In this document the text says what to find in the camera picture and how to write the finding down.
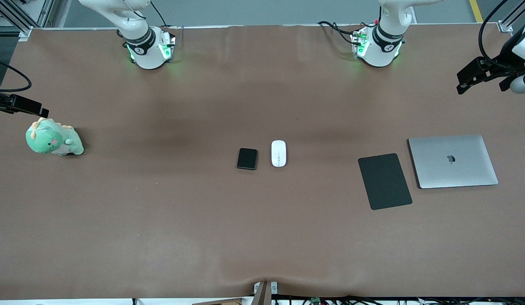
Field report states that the white computer mouse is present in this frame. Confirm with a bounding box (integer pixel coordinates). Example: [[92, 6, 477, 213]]
[[271, 140, 287, 168]]

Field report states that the small black phone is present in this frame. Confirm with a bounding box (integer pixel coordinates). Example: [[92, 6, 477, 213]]
[[237, 148, 258, 171]]

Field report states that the black mouse pad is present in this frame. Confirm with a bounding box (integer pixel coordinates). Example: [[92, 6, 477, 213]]
[[358, 153, 413, 211]]

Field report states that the green dinosaur plush toy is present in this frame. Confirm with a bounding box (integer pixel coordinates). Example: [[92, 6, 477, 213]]
[[25, 117, 85, 156]]

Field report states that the silver closed laptop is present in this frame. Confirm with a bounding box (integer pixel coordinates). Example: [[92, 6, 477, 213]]
[[408, 135, 499, 189]]

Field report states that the brown table cover mat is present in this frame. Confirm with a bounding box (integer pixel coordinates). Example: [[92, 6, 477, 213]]
[[0, 23, 525, 299]]

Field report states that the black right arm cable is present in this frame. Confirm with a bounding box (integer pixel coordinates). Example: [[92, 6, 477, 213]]
[[0, 56, 33, 93]]

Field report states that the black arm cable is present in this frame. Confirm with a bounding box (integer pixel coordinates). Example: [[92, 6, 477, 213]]
[[0, 56, 33, 93], [478, 0, 525, 70]]

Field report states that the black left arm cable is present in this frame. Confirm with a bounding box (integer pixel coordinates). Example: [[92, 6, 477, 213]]
[[478, 0, 525, 70]]

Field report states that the black left base cable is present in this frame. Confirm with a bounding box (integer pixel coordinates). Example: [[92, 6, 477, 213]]
[[317, 20, 364, 45]]

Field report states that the black base cable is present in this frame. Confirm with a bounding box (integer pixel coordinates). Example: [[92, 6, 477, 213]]
[[150, 0, 168, 28], [317, 20, 364, 45]]

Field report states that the black right base cable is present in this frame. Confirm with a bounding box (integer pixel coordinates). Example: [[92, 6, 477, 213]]
[[150, 0, 168, 28]]

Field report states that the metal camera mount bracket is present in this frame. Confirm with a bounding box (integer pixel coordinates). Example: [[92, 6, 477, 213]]
[[253, 280, 278, 305]]

